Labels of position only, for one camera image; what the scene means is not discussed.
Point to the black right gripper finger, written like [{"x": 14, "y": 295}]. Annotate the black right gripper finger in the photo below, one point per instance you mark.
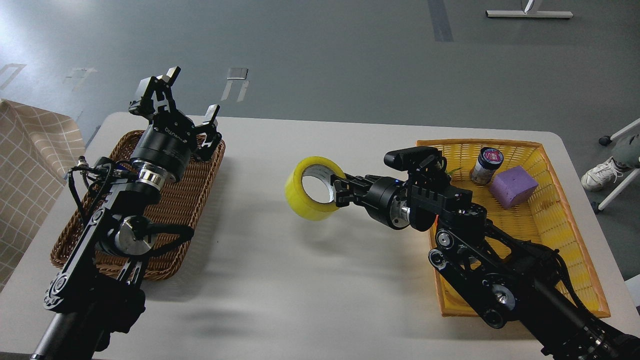
[
  {"x": 354, "y": 184},
  {"x": 344, "y": 196}
]

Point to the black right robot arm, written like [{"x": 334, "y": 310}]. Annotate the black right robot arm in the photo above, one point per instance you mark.
[{"x": 503, "y": 279}]

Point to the small dark jar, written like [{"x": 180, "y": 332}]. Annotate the small dark jar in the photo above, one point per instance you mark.
[{"x": 489, "y": 160}]

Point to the white metal stand base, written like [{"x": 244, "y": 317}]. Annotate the white metal stand base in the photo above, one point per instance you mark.
[{"x": 530, "y": 9}]

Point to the white sneaker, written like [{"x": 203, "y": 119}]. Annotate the white sneaker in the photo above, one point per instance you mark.
[{"x": 601, "y": 175}]

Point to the yellow tape roll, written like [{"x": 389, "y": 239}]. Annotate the yellow tape roll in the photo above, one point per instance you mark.
[{"x": 299, "y": 200}]

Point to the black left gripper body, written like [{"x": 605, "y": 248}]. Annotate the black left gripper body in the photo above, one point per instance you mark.
[{"x": 168, "y": 143}]

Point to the beige checkered cloth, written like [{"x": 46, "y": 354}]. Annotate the beige checkered cloth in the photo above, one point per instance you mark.
[{"x": 37, "y": 147}]

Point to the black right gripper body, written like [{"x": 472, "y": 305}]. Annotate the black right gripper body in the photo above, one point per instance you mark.
[{"x": 385, "y": 201}]

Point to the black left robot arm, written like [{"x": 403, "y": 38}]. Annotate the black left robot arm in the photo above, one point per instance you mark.
[{"x": 98, "y": 290}]

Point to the purple foam block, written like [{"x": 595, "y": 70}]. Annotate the purple foam block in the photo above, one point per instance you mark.
[{"x": 512, "y": 187}]

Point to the white chair leg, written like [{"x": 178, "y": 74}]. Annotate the white chair leg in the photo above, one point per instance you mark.
[{"x": 606, "y": 140}]

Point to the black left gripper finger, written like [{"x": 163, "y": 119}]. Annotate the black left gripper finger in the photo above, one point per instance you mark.
[
  {"x": 212, "y": 136},
  {"x": 154, "y": 100}
]

